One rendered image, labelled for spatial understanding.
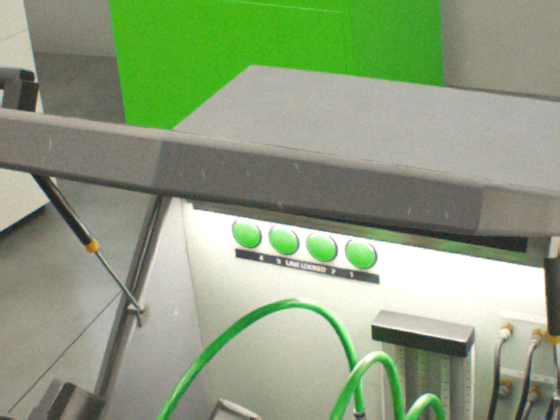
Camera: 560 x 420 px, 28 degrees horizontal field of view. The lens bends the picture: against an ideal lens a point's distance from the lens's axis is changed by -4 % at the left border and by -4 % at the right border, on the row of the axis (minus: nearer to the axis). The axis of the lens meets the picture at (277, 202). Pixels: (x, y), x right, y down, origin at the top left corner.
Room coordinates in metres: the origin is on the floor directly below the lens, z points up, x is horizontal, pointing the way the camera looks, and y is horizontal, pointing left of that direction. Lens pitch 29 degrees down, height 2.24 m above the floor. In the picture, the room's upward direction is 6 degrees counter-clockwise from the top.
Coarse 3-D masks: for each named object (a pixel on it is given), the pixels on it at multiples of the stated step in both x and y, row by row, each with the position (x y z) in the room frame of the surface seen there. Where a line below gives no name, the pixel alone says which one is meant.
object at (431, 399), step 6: (426, 396) 1.11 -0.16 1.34; (432, 396) 1.12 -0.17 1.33; (420, 402) 1.09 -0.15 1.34; (426, 402) 1.09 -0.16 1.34; (432, 402) 1.11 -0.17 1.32; (438, 402) 1.13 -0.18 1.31; (414, 408) 1.08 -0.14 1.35; (420, 408) 1.08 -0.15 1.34; (432, 408) 1.13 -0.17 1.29; (438, 408) 1.13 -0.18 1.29; (408, 414) 1.07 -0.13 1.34; (414, 414) 1.07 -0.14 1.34; (438, 414) 1.14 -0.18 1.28; (444, 414) 1.15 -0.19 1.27
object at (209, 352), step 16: (272, 304) 1.22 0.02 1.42; (288, 304) 1.24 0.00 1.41; (304, 304) 1.25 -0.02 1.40; (320, 304) 1.27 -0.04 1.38; (240, 320) 1.20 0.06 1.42; (256, 320) 1.20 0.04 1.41; (336, 320) 1.28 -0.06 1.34; (224, 336) 1.18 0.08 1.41; (208, 352) 1.16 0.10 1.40; (352, 352) 1.30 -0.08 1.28; (192, 368) 1.14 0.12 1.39; (352, 368) 1.30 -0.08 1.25; (176, 400) 1.12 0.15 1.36; (160, 416) 1.11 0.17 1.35
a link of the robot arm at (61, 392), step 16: (64, 384) 1.11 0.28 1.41; (48, 400) 1.10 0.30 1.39; (64, 400) 1.10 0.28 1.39; (80, 400) 1.10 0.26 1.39; (96, 400) 1.10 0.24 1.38; (32, 416) 1.10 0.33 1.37; (48, 416) 1.07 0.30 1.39; (64, 416) 1.09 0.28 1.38; (80, 416) 1.09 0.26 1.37; (96, 416) 1.10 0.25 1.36
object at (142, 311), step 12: (36, 180) 1.29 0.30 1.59; (48, 180) 1.30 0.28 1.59; (48, 192) 1.30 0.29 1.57; (60, 192) 1.31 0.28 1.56; (60, 204) 1.31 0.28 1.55; (72, 216) 1.32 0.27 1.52; (72, 228) 1.33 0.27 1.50; (84, 228) 1.33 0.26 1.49; (84, 240) 1.33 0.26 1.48; (96, 252) 1.35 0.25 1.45; (108, 264) 1.37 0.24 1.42; (132, 300) 1.39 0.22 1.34; (132, 312) 1.40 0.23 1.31; (144, 312) 1.41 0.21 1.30
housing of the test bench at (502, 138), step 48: (240, 96) 1.70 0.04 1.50; (288, 96) 1.68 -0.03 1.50; (336, 96) 1.66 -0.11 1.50; (384, 96) 1.64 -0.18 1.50; (432, 96) 1.63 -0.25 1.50; (480, 96) 1.61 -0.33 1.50; (288, 144) 1.51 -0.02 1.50; (336, 144) 1.49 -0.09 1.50; (384, 144) 1.48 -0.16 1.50; (432, 144) 1.46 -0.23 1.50; (480, 144) 1.45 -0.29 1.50; (528, 144) 1.44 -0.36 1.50
